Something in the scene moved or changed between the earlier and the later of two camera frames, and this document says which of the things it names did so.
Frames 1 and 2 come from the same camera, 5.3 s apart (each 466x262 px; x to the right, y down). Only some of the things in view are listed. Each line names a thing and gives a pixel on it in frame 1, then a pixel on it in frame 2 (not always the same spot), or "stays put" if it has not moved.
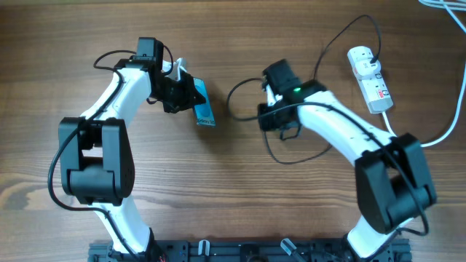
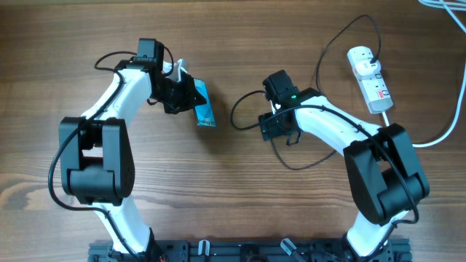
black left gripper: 190,97 stays put
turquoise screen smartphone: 204,112 stays put
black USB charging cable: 293,161 → 317,86
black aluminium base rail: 300,250 stays put
